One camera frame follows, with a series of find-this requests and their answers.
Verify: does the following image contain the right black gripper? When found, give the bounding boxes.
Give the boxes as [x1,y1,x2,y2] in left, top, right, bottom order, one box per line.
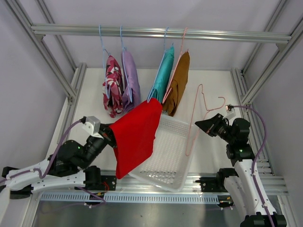
[195,113,235,144]

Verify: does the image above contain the red trousers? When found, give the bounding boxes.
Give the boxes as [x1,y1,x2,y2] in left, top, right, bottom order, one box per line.
[109,98,162,179]

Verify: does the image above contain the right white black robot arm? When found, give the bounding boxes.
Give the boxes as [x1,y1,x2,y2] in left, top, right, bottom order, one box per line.
[195,113,287,227]

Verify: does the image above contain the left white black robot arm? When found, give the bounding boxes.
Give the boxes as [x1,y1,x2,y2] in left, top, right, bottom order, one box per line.
[0,124,116,204]

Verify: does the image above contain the pink floral trousers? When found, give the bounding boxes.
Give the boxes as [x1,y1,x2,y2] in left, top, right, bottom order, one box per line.
[103,55,124,118]

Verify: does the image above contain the white plastic basket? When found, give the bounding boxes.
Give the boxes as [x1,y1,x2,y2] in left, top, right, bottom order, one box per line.
[129,114,198,192]

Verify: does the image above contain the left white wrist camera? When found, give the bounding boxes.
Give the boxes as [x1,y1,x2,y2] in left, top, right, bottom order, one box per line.
[82,116,102,138]

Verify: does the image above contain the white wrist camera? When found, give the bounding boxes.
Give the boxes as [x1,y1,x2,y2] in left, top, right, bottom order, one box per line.
[224,105,236,120]
[82,116,102,138]

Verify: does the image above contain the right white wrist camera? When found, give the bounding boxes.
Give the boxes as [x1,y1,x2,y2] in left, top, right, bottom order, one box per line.
[224,105,236,120]

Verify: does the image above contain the blue wire hanger floral trousers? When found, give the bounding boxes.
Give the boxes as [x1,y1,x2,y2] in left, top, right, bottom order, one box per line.
[98,24,110,99]

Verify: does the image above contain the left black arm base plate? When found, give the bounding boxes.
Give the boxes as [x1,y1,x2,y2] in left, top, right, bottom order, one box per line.
[100,175,117,192]

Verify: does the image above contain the aluminium frame left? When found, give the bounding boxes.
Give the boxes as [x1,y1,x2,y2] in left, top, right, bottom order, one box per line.
[3,0,87,141]

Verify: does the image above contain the aluminium frame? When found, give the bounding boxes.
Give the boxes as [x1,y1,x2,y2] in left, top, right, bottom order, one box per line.
[3,0,87,141]
[232,0,303,181]

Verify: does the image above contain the pink wire hanger brown trousers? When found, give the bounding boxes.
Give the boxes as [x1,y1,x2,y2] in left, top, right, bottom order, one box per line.
[162,27,188,104]

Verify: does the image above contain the aluminium frame right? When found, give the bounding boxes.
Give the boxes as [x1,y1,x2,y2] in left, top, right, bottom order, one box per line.
[232,0,303,181]

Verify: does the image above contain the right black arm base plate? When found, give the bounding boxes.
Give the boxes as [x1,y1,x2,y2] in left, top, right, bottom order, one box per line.
[195,177,227,192]

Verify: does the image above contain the blue wire hanger teal trousers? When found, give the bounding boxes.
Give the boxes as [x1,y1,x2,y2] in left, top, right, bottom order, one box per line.
[146,26,174,104]

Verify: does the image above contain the blue wire hanger lilac trousers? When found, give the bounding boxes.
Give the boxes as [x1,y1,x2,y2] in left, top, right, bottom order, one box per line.
[120,25,133,103]

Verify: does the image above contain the white slotted cable duct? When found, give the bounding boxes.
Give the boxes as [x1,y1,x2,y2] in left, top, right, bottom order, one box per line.
[40,192,219,204]

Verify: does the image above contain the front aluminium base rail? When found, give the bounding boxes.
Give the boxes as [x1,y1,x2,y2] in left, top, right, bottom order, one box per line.
[30,168,289,196]

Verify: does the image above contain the aluminium hanging rail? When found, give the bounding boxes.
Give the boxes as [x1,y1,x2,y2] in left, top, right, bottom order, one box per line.
[31,24,292,44]

